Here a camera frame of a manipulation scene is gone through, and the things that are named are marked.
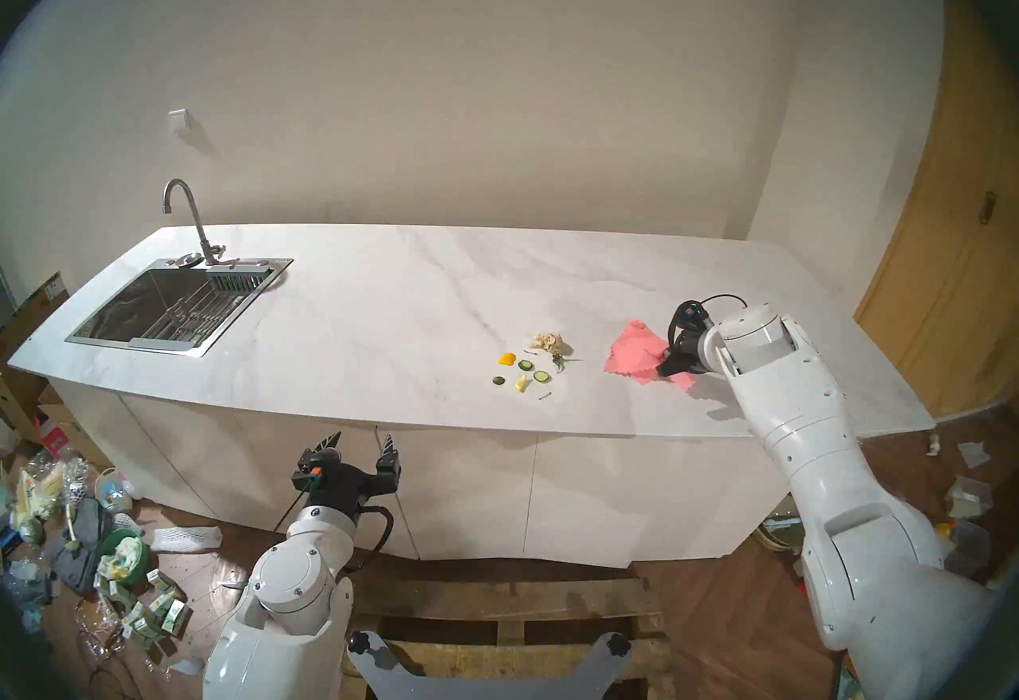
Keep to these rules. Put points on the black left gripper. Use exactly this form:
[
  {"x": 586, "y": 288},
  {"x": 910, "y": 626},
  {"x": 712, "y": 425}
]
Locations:
[{"x": 342, "y": 487}]

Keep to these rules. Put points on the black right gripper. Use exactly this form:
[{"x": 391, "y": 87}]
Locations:
[{"x": 692, "y": 352}]

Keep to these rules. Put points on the pink waffle cleaning cloth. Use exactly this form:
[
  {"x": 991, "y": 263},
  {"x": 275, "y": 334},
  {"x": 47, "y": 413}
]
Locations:
[{"x": 633, "y": 352}]

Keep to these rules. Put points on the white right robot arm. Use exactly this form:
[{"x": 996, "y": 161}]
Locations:
[{"x": 812, "y": 428}]

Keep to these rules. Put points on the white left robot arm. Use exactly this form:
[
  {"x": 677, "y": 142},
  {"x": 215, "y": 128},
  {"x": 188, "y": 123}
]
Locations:
[{"x": 294, "y": 587}]

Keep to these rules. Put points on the green stem sprig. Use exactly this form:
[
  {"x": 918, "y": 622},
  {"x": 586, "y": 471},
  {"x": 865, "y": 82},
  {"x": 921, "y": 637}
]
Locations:
[{"x": 559, "y": 362}]

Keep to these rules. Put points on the white counter cabinet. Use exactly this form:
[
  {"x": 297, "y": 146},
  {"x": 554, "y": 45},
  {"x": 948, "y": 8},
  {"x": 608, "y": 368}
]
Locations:
[{"x": 478, "y": 483}]

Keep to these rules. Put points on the crumpled beige paper tissue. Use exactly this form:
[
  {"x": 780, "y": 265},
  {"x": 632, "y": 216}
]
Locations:
[{"x": 549, "y": 344}]

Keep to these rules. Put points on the white foam net sleeve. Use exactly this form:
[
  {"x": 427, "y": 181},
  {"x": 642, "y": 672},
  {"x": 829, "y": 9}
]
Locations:
[{"x": 187, "y": 539}]

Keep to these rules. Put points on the wooden pallet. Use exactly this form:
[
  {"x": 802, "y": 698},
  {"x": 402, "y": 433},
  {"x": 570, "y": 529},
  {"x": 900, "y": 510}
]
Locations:
[{"x": 509, "y": 603}]

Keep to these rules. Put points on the green white small carton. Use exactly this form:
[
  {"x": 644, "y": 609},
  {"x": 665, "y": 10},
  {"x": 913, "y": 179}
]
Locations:
[
  {"x": 135, "y": 615},
  {"x": 162, "y": 584},
  {"x": 173, "y": 616}
]

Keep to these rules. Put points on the stainless steel sink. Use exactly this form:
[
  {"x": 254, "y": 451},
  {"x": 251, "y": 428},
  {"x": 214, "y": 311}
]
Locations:
[{"x": 159, "y": 308}]

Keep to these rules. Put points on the clear round lidded bowl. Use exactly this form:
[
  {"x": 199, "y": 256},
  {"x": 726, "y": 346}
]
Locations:
[{"x": 114, "y": 490}]

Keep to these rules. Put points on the green bowl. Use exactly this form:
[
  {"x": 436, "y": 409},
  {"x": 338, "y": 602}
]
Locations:
[{"x": 123, "y": 555}]

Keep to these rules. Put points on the steel gooseneck faucet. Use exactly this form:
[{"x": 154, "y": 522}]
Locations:
[{"x": 201, "y": 225}]

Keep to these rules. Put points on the small white bottle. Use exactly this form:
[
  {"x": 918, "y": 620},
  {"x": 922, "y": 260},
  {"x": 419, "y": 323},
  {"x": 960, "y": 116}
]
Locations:
[{"x": 935, "y": 444}]

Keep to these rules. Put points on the white plastic scrap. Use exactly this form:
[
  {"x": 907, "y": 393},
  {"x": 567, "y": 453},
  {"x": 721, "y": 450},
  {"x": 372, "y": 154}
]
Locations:
[{"x": 187, "y": 666}]

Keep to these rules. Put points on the wooden door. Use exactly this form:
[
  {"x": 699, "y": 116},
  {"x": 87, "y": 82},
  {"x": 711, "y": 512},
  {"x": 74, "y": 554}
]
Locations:
[{"x": 947, "y": 269}]

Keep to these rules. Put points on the dark grey bag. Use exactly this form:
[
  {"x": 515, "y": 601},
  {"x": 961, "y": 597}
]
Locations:
[{"x": 80, "y": 547}]

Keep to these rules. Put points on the white paper sheet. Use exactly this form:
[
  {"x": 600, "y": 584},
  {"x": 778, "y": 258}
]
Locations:
[{"x": 974, "y": 455}]

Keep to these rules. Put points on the clear plastic container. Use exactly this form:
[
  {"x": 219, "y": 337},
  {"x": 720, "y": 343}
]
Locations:
[{"x": 970, "y": 498}]

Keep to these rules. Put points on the yellow white plastic bag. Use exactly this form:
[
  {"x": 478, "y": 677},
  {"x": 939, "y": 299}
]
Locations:
[{"x": 36, "y": 503}]

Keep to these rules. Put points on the clear container orange lid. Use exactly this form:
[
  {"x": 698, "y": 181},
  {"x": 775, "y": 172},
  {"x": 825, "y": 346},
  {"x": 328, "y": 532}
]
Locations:
[{"x": 967, "y": 547}]

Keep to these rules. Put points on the brown cardboard box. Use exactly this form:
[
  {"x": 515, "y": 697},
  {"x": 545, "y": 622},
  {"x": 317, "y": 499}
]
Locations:
[{"x": 32, "y": 316}]

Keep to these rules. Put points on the brass door hinge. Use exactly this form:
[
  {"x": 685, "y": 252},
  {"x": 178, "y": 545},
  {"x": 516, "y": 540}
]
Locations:
[{"x": 988, "y": 207}]

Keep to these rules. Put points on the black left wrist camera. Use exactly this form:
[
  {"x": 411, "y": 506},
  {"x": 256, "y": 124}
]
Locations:
[{"x": 306, "y": 471}]

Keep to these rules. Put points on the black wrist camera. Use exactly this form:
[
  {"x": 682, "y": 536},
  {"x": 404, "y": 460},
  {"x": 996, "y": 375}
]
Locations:
[
  {"x": 306, "y": 471},
  {"x": 692, "y": 315}
]

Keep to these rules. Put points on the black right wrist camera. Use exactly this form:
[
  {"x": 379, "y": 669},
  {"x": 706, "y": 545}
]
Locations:
[{"x": 692, "y": 315}]

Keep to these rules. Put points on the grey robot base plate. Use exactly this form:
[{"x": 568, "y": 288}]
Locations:
[{"x": 478, "y": 690}]

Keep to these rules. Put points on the white wall socket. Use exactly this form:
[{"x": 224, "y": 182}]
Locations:
[{"x": 179, "y": 120}]

